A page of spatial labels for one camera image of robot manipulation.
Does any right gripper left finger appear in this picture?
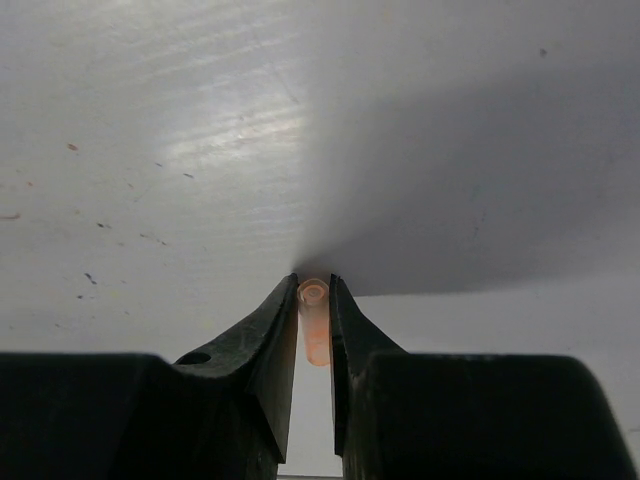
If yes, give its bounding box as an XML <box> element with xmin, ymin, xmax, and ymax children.
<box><xmin>1</xmin><ymin>275</ymin><xmax>298</xmax><ymax>479</ymax></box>

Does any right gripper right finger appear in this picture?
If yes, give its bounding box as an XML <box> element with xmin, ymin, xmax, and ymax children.
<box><xmin>328</xmin><ymin>276</ymin><xmax>637</xmax><ymax>479</ymax></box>

